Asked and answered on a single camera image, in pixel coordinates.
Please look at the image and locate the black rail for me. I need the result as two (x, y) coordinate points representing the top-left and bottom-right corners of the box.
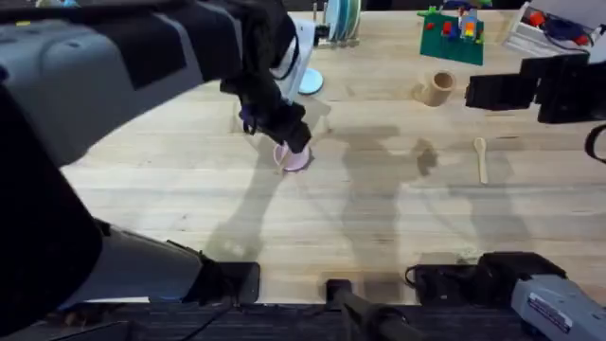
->
(0, 301), (536, 341)

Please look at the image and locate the rack with pale plates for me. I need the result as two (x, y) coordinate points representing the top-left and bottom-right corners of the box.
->
(312, 0), (364, 48)

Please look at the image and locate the black pole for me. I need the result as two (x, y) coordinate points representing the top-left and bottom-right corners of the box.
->
(324, 278), (427, 341)

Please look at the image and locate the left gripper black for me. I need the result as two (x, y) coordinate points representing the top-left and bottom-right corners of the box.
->
(203, 0), (313, 155)

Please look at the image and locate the pale blue round disc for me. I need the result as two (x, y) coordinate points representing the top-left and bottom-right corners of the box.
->
(297, 67), (325, 97)

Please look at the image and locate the box filled with tools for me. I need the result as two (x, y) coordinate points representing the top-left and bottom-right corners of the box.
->
(501, 0), (606, 59)

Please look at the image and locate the black cable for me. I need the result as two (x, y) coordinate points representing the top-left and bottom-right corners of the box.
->
(583, 121), (606, 166)

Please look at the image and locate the small pink plate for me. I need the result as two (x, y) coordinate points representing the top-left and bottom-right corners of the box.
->
(273, 141), (313, 173)

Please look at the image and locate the wooden spoon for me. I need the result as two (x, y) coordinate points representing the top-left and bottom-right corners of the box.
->
(472, 136), (490, 186)

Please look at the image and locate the green board with toy blocks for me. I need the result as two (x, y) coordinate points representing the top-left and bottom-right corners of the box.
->
(416, 3), (486, 67)

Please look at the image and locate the wooden cup container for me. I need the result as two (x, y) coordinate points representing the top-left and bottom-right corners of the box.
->
(418, 69), (457, 108)

